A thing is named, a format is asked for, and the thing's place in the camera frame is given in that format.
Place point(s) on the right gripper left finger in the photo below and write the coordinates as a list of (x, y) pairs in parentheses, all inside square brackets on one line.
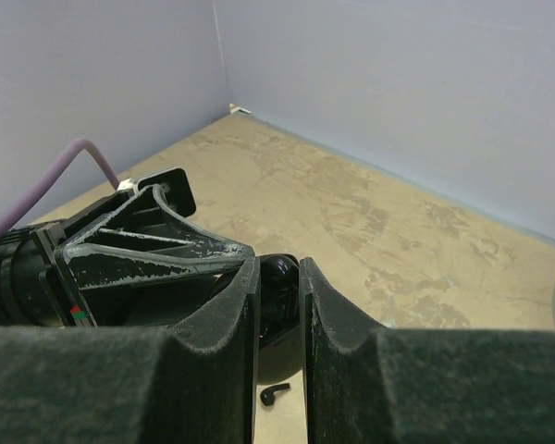
[(194, 382)]

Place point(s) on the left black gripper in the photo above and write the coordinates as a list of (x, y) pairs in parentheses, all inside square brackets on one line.
[(135, 261)]

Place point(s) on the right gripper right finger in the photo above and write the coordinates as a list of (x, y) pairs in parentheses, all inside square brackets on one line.
[(366, 383)]

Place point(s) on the black earbud charging case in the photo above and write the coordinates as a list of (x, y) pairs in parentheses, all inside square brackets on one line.
[(279, 355)]

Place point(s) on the black earbud upper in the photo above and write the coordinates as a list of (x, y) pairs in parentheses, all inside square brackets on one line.
[(269, 394)]

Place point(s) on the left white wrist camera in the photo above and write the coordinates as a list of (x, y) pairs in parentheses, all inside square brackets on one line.
[(175, 186)]

